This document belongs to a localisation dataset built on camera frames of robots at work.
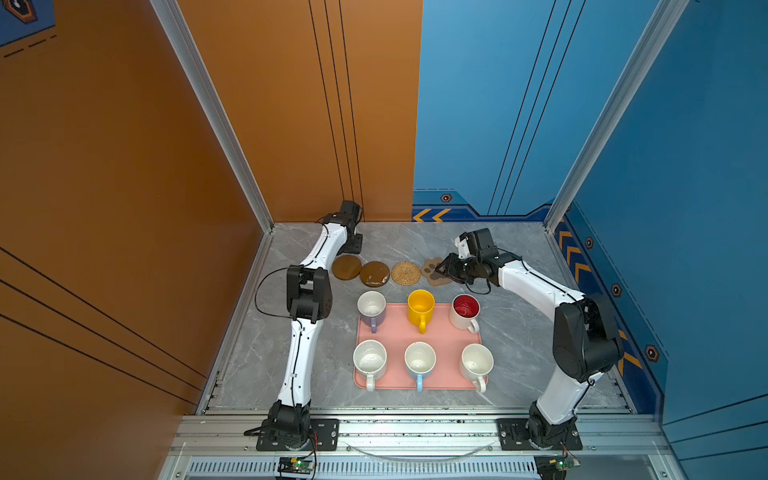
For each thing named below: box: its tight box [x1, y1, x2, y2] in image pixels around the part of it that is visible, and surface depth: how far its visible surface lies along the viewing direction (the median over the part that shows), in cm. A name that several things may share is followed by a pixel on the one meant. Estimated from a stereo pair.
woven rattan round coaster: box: [391, 261, 421, 286], surface depth 107 cm
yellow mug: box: [407, 289, 435, 334], surface depth 88 cm
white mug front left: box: [353, 339, 388, 392], surface depth 81 cm
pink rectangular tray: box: [354, 303, 489, 391], surface depth 86 cm
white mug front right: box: [460, 343, 495, 393], surface depth 79 cm
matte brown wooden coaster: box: [332, 254, 362, 281], surface depth 108 cm
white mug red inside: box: [449, 293, 481, 334], surface depth 91 cm
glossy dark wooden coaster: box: [360, 261, 391, 288], surface depth 107 cm
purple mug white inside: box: [357, 290, 387, 334], surface depth 91 cm
